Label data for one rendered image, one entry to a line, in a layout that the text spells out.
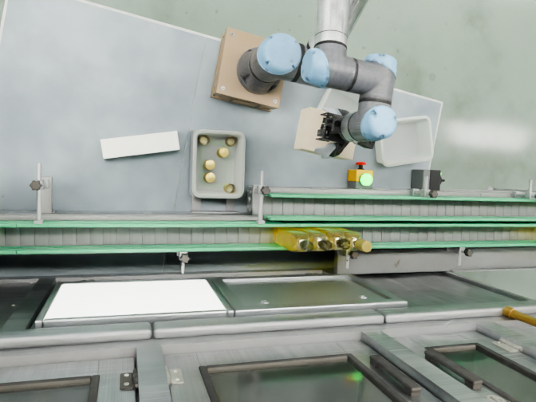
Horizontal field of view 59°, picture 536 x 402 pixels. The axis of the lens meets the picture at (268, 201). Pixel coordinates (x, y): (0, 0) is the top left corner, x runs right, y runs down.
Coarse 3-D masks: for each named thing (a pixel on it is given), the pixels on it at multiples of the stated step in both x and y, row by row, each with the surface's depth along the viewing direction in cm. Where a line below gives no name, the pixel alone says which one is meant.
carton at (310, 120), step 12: (312, 108) 134; (300, 120) 140; (312, 120) 135; (300, 132) 139; (312, 132) 135; (300, 144) 137; (312, 144) 135; (324, 144) 136; (348, 144) 138; (336, 156) 139; (348, 156) 139
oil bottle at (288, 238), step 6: (276, 228) 156; (282, 228) 153; (288, 228) 153; (276, 234) 156; (282, 234) 149; (288, 234) 144; (294, 234) 141; (300, 234) 141; (306, 234) 142; (276, 240) 155; (282, 240) 149; (288, 240) 144; (294, 240) 140; (282, 246) 150; (288, 246) 144; (294, 246) 140
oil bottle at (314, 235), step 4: (296, 228) 155; (300, 228) 153; (304, 228) 154; (308, 228) 154; (308, 232) 145; (312, 232) 144; (316, 232) 145; (320, 232) 145; (312, 236) 142; (316, 236) 142; (320, 236) 142; (324, 236) 142; (312, 240) 142; (316, 240) 141; (316, 244) 141; (316, 248) 142; (320, 248) 142
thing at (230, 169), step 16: (208, 144) 162; (224, 144) 164; (240, 144) 160; (192, 160) 155; (224, 160) 164; (240, 160) 160; (192, 176) 155; (224, 176) 165; (240, 176) 160; (208, 192) 161; (224, 192) 163; (240, 192) 159
